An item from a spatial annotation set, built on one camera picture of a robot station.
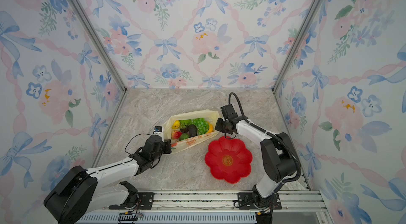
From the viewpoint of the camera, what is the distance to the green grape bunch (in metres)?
0.97

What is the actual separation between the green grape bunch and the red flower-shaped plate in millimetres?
87

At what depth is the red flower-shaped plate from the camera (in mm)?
812
